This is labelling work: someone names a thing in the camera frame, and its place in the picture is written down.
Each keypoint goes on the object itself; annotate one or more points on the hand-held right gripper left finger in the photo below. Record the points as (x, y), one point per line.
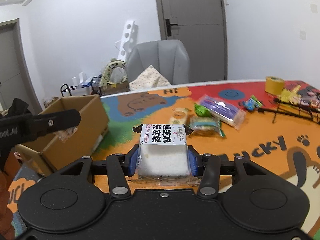
(132, 162)

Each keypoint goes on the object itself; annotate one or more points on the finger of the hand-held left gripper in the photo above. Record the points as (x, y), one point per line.
(55, 122)

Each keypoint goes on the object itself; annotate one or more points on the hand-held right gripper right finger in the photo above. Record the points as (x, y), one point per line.
(192, 162)

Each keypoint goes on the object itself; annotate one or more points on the white rice cake packet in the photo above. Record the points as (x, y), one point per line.
(162, 160)

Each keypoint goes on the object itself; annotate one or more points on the brown cardboard box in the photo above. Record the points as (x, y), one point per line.
(86, 105)

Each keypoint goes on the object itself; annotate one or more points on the green and white cake packet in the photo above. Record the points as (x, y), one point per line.
(203, 126)

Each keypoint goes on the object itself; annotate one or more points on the beige cookie packet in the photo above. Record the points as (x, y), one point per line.
(180, 115)

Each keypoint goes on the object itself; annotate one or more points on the small green packet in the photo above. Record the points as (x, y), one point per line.
(201, 110)

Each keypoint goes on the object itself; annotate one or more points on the purple wafer packet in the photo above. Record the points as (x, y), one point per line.
(220, 110)

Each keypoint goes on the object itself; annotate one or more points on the blue green candy packet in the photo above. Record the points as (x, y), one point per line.
(252, 103)

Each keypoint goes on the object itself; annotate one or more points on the person's left hand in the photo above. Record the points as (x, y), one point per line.
(4, 197)

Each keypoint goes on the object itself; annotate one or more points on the black shoe rack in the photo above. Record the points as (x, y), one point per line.
(62, 90)

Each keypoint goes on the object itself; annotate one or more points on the blue and white bags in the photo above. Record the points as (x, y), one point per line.
(87, 82)

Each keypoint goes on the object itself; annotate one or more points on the cartoon cat table mat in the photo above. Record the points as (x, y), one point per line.
(250, 140)

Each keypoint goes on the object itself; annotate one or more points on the taped cardboard box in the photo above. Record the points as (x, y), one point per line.
(117, 88)

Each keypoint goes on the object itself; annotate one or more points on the panda print neck pillow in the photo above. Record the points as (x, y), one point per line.
(107, 72)

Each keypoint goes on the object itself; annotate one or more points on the cream dotted cushion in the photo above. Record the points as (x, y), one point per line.
(150, 78)

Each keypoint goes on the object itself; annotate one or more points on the grey padded chair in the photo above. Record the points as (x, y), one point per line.
(160, 60)

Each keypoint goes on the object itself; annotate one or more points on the white rack with round holes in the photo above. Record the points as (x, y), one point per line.
(127, 37)

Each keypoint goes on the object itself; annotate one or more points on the yellow tape roll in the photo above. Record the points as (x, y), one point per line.
(274, 85)

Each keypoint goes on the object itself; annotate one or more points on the yellow plastic clip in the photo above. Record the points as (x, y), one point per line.
(288, 95)

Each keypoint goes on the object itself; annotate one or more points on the clear bag of small parts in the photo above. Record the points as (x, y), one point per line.
(308, 96)

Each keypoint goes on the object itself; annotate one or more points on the grey door with black lock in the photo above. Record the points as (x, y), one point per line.
(195, 5)

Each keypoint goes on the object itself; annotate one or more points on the white wall plate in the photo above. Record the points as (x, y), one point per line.
(303, 34)
(313, 7)

